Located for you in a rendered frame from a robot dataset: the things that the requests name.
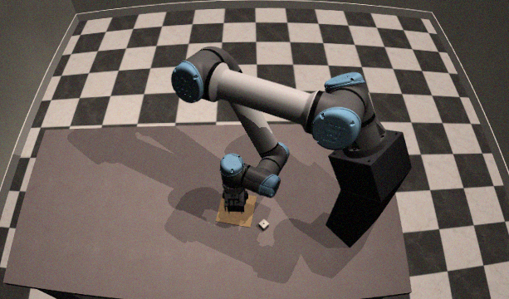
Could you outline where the white die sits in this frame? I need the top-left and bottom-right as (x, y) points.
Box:
(258, 219), (269, 231)

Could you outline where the tan flat mat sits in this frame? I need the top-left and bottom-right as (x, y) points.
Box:
(216, 195), (257, 228)

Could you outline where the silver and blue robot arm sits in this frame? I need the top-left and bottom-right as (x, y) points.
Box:
(171, 47), (389, 198)

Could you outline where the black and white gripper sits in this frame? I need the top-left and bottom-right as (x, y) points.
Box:
(223, 189), (248, 213)

